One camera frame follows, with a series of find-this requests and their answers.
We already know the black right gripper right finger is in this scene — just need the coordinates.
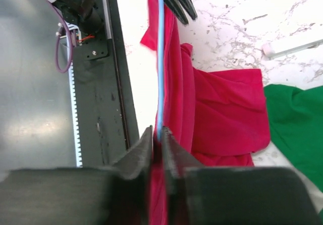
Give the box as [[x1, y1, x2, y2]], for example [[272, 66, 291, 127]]
[[161, 127, 322, 224]]

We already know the red t shirt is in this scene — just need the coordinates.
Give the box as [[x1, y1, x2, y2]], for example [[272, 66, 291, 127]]
[[140, 0, 271, 225]]

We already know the white slotted cable duct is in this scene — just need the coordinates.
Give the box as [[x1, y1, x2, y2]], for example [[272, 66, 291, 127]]
[[68, 66, 83, 167]]

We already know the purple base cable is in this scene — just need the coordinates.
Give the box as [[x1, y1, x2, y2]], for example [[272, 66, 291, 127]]
[[49, 0, 76, 74]]

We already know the green t shirt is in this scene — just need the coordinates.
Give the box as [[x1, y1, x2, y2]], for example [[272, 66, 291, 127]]
[[264, 84, 322, 190]]

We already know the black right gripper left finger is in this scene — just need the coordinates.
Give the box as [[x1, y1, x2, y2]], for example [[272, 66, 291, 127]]
[[1, 127, 153, 224]]

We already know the metal clothes rack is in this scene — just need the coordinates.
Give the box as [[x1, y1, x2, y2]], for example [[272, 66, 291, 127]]
[[262, 40, 322, 59]]

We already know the light blue wire hanger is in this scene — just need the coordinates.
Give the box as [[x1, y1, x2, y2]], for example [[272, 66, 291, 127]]
[[156, 0, 165, 142]]

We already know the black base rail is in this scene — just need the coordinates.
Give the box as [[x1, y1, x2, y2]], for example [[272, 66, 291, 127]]
[[63, 0, 139, 167]]

